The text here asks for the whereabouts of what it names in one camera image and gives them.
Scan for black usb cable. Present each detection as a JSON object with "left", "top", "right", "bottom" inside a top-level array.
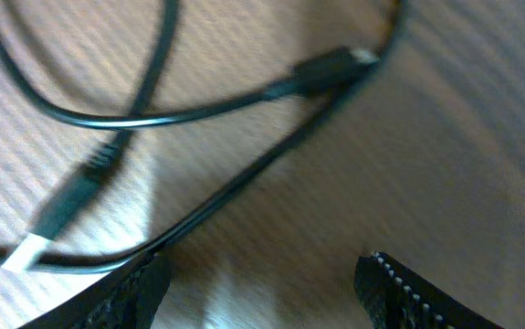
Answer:
[{"left": 0, "top": 0, "right": 410, "bottom": 275}]

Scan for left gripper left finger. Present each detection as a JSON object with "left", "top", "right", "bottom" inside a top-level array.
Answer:
[{"left": 22, "top": 254, "right": 171, "bottom": 329}]

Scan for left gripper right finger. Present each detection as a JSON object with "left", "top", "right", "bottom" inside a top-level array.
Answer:
[{"left": 354, "top": 251, "right": 501, "bottom": 329}]

